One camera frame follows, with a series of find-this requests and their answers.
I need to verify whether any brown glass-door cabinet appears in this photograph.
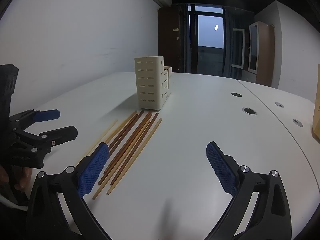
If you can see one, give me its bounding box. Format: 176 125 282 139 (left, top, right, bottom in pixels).
242 21 275 87

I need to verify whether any cardboard box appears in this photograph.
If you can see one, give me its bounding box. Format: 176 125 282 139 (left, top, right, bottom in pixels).
311 64 320 140

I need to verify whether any cream perforated utensil holder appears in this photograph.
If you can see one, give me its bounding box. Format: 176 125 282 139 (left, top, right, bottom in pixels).
134 55 173 110

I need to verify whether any dark framed glass door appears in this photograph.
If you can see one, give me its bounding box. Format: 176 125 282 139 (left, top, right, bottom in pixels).
185 4 225 77

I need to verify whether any white framed window sash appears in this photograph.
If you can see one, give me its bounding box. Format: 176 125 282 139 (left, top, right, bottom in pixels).
231 28 245 68

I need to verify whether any dark brown wooden cabinet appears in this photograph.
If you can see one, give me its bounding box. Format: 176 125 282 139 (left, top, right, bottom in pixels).
158 5 186 73

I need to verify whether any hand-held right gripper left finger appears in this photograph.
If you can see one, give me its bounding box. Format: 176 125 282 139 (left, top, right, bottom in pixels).
26 142 110 240

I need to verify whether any person's left hand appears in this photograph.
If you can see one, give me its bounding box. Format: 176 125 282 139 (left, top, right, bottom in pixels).
11 167 34 193

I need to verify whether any row of wooden chopsticks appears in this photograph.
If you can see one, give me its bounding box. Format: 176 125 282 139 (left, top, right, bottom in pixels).
75 110 162 200

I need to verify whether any blue-grey curtain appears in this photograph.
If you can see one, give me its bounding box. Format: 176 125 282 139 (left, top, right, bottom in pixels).
223 6 250 79

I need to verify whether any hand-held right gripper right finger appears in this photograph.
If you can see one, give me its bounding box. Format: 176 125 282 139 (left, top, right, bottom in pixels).
204 141 293 240

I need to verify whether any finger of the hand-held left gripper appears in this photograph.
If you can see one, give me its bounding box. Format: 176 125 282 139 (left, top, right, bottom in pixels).
14 126 78 153
9 109 61 130

